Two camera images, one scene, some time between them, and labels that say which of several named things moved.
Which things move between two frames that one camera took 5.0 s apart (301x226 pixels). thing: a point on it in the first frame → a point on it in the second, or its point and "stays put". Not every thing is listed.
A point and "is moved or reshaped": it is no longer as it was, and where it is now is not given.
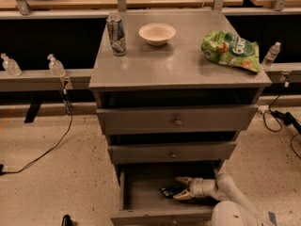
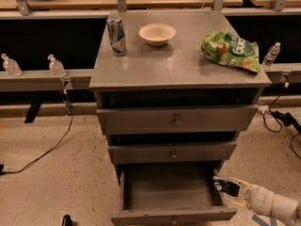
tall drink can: (118, 35) stays put
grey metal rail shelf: (42, 80) stays put
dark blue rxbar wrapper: (170, 191) is moved or reshaped
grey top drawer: (176, 119) stays put
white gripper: (198, 187) → (261, 201)
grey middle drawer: (171, 152) stays put
